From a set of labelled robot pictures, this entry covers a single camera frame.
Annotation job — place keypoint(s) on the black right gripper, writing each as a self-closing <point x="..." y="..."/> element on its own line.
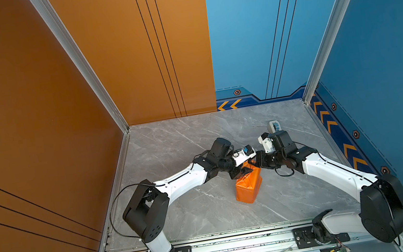
<point x="259" y="159"/>

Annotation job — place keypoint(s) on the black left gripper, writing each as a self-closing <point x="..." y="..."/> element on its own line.
<point x="239" y="172"/>

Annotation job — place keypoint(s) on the yellow wrapping paper sheet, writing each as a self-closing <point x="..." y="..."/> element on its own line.
<point x="248" y="185"/>

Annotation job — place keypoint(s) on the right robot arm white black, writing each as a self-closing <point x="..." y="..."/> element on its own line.
<point x="380" y="198"/>

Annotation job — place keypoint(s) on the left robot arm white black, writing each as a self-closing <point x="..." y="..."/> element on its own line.
<point x="147" y="209"/>

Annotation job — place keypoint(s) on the white tape dispenser blue roll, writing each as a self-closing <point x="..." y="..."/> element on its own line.
<point x="274" y="126"/>

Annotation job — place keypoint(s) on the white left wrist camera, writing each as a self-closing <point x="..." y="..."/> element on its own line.
<point x="223" y="149"/>

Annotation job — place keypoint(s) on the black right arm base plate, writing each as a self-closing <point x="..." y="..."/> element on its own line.
<point x="311" y="236"/>

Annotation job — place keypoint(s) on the right aluminium corner post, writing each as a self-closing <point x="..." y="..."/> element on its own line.
<point x="332" y="28"/>

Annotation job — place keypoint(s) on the aluminium corner post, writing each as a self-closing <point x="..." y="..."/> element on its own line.
<point x="332" y="28"/>
<point x="48" y="13"/>

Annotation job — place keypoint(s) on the left aluminium corner post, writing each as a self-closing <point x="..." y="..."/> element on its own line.
<point x="48" y="13"/>

